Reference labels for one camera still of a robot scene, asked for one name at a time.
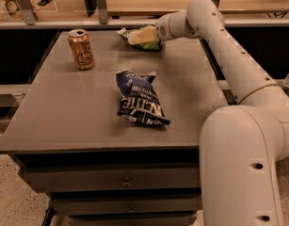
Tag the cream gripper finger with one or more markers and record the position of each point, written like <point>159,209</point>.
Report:
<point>142,35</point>

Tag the green jalapeno chip bag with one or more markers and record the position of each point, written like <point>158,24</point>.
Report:
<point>154,46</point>

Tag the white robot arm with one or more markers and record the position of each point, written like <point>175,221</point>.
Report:
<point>239,144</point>

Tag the blue kettle chip bag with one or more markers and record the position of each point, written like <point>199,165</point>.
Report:
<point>139,103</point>

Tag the gold soda can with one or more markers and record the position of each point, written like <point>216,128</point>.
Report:
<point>81,51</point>

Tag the grey drawer cabinet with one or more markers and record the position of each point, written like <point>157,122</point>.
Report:
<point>97,168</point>

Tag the small black object on shelf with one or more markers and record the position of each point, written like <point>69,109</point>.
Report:
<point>42,3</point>

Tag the wooden shelf with metal brackets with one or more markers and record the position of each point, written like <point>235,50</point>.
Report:
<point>72,13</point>

